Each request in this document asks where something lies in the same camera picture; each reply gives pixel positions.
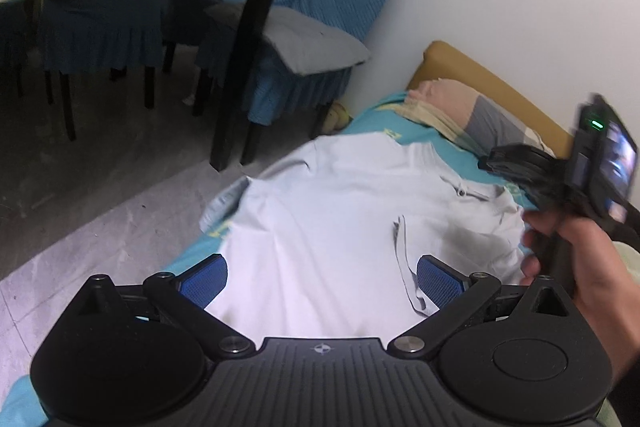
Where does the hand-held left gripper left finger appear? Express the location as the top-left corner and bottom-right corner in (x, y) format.
(75, 253), (256, 357)

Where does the mustard yellow bolster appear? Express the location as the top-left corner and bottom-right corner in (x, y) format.
(407, 40), (576, 158)

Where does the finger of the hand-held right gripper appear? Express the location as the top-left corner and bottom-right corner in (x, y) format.
(477, 144), (572, 210)

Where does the teal bed sheet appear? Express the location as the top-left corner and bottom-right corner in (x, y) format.
(0, 92), (543, 427)

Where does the person's right hand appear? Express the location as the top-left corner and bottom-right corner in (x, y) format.
(519, 208), (640, 338)

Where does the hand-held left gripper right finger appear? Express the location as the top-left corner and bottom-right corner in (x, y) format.
(387, 255), (581, 358)

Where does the white polo shirt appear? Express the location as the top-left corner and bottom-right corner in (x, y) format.
(200, 132), (527, 340)

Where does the yellow slipper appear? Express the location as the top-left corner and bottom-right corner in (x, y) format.
(322, 102), (355, 134)

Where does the patchwork pillow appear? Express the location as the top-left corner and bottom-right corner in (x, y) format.
(405, 78), (557, 158)

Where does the person's right forearm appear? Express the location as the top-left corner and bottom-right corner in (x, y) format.
(602, 329), (640, 390)

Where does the grey seat cushion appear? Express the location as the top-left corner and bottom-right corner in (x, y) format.
(206, 3), (372, 76)

